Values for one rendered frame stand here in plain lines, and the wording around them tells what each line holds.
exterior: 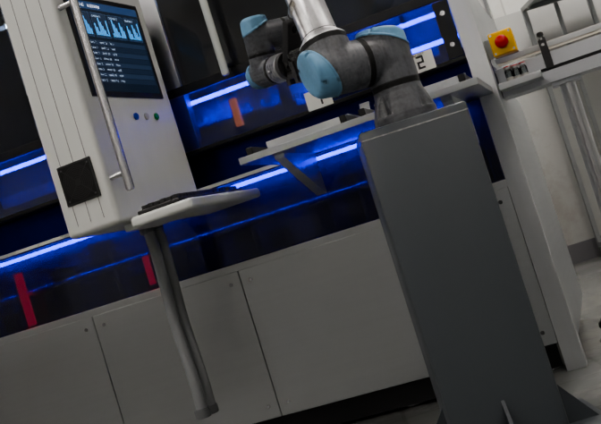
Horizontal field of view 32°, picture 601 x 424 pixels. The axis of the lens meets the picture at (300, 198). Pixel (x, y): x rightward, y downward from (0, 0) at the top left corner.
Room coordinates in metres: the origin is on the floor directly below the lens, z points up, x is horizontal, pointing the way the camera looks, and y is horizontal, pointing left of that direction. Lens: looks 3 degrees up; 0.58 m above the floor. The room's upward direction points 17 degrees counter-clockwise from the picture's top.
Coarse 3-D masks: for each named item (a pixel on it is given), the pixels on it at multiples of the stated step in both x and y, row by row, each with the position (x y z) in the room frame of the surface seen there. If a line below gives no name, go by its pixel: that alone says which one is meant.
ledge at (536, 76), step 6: (534, 72) 3.08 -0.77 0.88; (540, 72) 3.07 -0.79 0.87; (516, 78) 3.09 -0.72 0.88; (522, 78) 3.09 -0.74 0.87; (528, 78) 3.08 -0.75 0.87; (534, 78) 3.08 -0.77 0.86; (540, 78) 3.12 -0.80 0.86; (498, 84) 3.11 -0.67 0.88; (504, 84) 3.10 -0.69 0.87; (510, 84) 3.10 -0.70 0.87; (516, 84) 3.09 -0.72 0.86; (522, 84) 3.14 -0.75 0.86; (504, 90) 3.16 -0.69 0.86
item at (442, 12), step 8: (440, 8) 3.13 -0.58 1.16; (448, 8) 3.13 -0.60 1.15; (440, 16) 3.13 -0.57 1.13; (448, 16) 3.13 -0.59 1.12; (440, 24) 3.14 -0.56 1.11; (448, 24) 3.13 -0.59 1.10; (448, 32) 3.13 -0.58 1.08; (456, 32) 3.13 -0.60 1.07; (448, 40) 3.13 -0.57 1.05; (456, 40) 3.13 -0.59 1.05; (448, 48) 3.14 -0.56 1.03; (456, 48) 3.13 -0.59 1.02; (448, 56) 3.14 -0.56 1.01; (456, 56) 3.13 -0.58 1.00
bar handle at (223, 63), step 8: (200, 0) 3.25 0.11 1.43; (208, 8) 3.26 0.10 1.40; (208, 16) 3.25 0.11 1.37; (208, 24) 3.25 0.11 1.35; (208, 32) 3.27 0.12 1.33; (216, 32) 3.26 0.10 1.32; (216, 40) 3.25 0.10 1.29; (216, 48) 3.25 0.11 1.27; (216, 56) 3.26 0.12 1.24; (224, 64) 3.25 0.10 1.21; (232, 64) 3.33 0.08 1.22; (224, 72) 3.25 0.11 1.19
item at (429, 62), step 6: (420, 54) 3.16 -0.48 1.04; (426, 54) 3.15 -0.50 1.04; (432, 54) 3.15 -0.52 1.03; (414, 60) 3.16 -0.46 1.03; (420, 60) 3.16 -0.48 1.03; (426, 60) 3.16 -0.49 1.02; (432, 60) 3.15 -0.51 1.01; (420, 66) 3.16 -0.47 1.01; (426, 66) 3.16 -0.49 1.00; (432, 66) 3.15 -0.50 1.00
